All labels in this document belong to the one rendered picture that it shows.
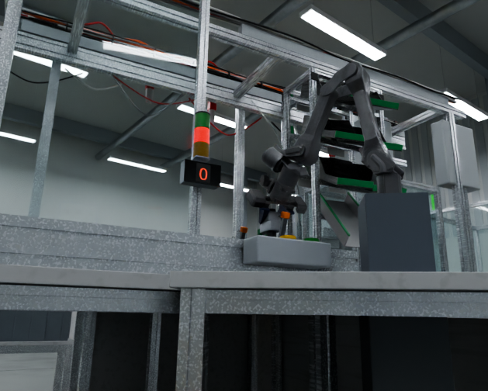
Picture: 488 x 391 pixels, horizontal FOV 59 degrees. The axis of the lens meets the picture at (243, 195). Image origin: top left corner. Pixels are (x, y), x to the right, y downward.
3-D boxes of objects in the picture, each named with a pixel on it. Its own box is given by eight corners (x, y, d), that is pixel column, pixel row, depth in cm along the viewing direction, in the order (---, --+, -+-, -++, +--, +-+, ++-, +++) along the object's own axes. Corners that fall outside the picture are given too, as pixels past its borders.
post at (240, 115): (241, 300, 236) (245, 75, 273) (234, 300, 234) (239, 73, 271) (237, 301, 240) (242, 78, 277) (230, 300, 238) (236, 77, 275)
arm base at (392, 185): (406, 196, 101) (405, 172, 103) (378, 197, 102) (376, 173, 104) (400, 204, 108) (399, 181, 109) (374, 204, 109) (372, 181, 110)
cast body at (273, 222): (283, 231, 127) (282, 208, 129) (270, 230, 125) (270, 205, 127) (268, 235, 134) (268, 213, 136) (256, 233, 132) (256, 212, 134)
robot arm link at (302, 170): (313, 169, 121) (292, 153, 126) (300, 170, 117) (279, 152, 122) (303, 190, 124) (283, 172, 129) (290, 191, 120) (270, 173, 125)
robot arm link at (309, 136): (368, 77, 120) (336, 73, 127) (358, 64, 114) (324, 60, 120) (330, 174, 120) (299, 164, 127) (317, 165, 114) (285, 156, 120)
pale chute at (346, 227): (381, 249, 133) (386, 237, 131) (343, 247, 129) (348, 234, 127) (344, 202, 156) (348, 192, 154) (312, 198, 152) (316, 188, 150)
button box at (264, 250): (332, 267, 105) (331, 242, 106) (257, 261, 95) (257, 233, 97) (314, 269, 110) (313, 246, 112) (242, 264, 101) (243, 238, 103)
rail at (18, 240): (360, 288, 116) (358, 247, 119) (-23, 266, 76) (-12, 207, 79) (346, 288, 121) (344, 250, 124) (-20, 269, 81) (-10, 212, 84)
